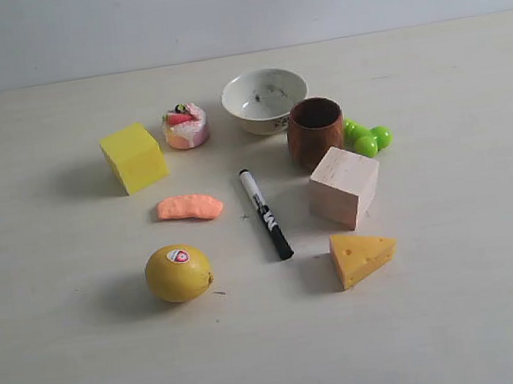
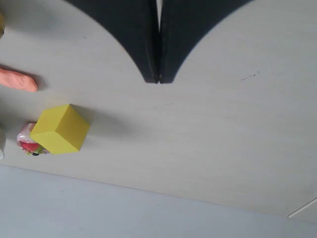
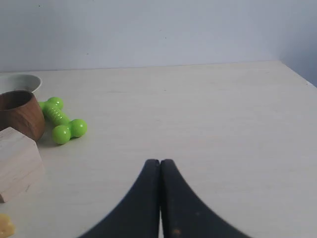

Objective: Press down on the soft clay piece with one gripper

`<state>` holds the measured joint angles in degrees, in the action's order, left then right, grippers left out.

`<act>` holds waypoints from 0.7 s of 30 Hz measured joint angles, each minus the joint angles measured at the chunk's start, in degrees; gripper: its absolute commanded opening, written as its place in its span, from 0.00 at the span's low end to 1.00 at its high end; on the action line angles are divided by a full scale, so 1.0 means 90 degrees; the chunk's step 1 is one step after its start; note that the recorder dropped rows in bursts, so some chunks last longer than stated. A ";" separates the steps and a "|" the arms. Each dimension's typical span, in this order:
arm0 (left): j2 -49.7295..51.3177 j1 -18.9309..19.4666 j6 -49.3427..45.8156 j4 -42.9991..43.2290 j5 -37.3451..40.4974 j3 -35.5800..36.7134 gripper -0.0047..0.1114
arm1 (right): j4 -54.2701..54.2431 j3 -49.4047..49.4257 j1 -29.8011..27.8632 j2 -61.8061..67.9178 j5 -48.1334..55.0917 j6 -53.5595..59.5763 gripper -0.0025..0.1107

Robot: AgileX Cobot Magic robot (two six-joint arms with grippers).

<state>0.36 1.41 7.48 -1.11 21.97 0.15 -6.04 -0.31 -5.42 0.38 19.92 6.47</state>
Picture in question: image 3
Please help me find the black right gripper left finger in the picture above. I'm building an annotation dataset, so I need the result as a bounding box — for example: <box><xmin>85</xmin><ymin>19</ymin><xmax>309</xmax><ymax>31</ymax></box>
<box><xmin>81</xmin><ymin>159</ymin><xmax>160</xmax><ymax>238</ymax></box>

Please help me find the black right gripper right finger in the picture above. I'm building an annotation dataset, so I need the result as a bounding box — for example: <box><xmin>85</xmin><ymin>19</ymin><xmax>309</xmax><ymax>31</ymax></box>
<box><xmin>160</xmin><ymin>159</ymin><xmax>248</xmax><ymax>238</ymax></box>

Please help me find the green plastic dumbbell toy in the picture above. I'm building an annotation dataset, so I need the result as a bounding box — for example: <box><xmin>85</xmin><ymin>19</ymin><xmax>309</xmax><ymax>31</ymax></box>
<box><xmin>39</xmin><ymin>97</ymin><xmax>87</xmax><ymax>145</ymax></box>

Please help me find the light wooden cube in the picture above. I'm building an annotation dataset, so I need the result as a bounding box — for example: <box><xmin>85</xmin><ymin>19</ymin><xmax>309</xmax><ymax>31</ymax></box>
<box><xmin>0</xmin><ymin>127</ymin><xmax>45</xmax><ymax>203</ymax></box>

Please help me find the yellow cheese wedge toy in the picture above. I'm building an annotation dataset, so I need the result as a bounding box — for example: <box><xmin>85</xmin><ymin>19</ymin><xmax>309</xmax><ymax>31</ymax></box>
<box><xmin>0</xmin><ymin>214</ymin><xmax>15</xmax><ymax>238</ymax></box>

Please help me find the brown wooden cup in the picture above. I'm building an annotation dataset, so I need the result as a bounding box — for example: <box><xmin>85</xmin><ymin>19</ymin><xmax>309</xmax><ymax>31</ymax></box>
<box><xmin>0</xmin><ymin>90</ymin><xmax>45</xmax><ymax>142</ymax></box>

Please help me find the white ceramic bowl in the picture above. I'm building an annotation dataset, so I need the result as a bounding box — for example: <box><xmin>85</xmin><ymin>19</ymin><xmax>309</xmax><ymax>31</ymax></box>
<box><xmin>0</xmin><ymin>74</ymin><xmax>42</xmax><ymax>94</ymax></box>

